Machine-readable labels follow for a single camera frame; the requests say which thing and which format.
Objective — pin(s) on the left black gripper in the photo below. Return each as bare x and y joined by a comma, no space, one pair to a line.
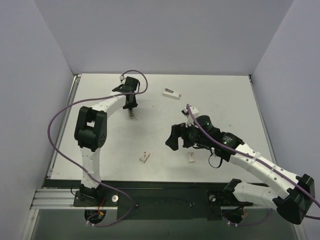
130,102

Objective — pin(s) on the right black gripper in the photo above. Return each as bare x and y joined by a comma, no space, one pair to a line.
182,135

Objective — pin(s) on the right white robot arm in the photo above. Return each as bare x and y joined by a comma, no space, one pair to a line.
289,194

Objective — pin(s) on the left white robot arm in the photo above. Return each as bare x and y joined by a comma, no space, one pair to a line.
91,133

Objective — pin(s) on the small cardboard tray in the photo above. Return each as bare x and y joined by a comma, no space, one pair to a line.
191,157

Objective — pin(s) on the printed staple box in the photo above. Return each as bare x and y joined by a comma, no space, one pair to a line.
144,157

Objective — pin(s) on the white staple box sleeve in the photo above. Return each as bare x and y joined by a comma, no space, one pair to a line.
172,94

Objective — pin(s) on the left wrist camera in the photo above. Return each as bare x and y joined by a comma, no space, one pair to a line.
121,78

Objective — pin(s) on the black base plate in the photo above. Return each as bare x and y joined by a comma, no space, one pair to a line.
142,200

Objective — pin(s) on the aluminium frame rail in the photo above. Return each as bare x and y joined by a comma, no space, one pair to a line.
58,199

